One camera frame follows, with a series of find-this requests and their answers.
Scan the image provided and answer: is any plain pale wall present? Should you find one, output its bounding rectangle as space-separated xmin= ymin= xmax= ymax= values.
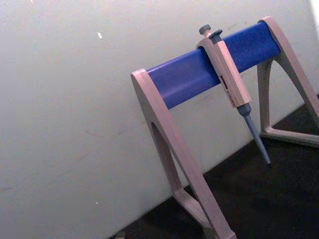
xmin=0 ymin=0 xmax=319 ymax=239

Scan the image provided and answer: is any beige pipette stand blue bar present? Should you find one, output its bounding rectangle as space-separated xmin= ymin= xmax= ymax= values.
xmin=130 ymin=15 xmax=319 ymax=239

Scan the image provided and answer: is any black table cloth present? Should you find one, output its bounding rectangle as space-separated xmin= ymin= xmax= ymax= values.
xmin=107 ymin=92 xmax=319 ymax=239

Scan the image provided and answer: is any beige pipette with grey tip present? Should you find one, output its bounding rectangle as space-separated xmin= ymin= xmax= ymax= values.
xmin=195 ymin=24 xmax=272 ymax=166

